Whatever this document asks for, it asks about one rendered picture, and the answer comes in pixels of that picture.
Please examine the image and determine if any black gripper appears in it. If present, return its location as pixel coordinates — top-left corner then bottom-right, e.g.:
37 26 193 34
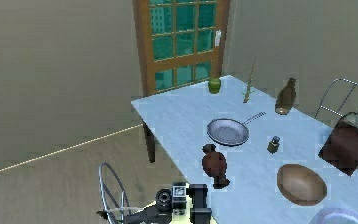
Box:
154 188 174 214

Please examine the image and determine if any dark brown vase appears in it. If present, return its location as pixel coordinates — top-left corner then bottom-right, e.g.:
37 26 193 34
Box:
201 143 231 190

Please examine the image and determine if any grey frying pan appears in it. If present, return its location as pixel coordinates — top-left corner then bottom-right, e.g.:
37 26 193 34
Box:
206 111 267 148

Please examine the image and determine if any pale blue table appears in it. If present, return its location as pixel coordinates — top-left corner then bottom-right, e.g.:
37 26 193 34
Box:
130 74 358 224

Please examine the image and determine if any small olive shaker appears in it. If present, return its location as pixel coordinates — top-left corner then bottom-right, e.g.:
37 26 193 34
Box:
266 135 282 155

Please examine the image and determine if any green round vase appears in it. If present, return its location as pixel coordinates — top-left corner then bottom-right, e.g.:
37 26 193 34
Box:
207 77 223 95

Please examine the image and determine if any wooden bowl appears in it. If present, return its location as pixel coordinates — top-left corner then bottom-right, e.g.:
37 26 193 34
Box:
276 163 328 207

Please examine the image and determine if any wooden glass pane door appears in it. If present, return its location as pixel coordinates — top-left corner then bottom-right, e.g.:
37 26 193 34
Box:
132 0 232 98

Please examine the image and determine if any brown glass bottle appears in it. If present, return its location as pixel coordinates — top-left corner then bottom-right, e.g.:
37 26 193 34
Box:
274 77 298 116

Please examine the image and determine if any white round dish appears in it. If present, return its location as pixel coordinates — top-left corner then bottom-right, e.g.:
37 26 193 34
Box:
307 205 358 224

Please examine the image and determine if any dark brown box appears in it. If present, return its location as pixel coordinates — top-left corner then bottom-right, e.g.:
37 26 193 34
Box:
318 111 358 177

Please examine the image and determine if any grey metal frame chair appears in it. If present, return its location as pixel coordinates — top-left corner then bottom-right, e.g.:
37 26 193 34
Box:
314 78 358 122

